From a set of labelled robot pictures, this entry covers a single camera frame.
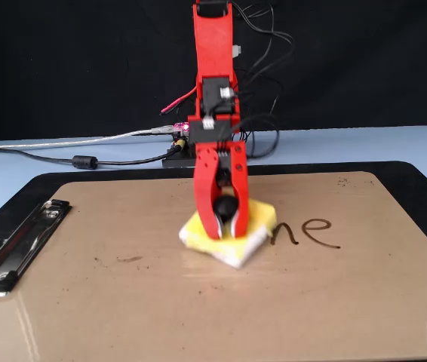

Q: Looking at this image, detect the black backdrop cloth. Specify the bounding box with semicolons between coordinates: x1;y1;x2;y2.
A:
0;0;427;146

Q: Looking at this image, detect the brown clipboard whiteboard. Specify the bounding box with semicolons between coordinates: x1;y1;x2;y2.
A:
0;161;427;362

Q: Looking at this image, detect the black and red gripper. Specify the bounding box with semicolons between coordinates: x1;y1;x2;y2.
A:
189;119;251;241

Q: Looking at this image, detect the controller board with pink light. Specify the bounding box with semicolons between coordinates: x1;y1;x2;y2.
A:
170;121;192;139

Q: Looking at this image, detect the black power cable with ferrite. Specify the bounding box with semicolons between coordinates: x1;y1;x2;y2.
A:
0;138;187;170

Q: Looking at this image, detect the yellow white sponge with knob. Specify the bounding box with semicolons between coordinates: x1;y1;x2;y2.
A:
178;194;278;269

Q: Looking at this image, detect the silver metal clipboard clip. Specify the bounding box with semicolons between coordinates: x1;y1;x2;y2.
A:
0;198;73;299

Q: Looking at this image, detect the silver USB cable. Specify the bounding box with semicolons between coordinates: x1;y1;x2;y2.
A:
0;126;177;152

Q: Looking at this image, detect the brown glossy writing sheet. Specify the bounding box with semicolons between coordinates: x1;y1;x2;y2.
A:
0;171;427;362

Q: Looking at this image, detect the pink wire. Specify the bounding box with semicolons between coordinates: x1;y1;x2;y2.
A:
160;87;198;115

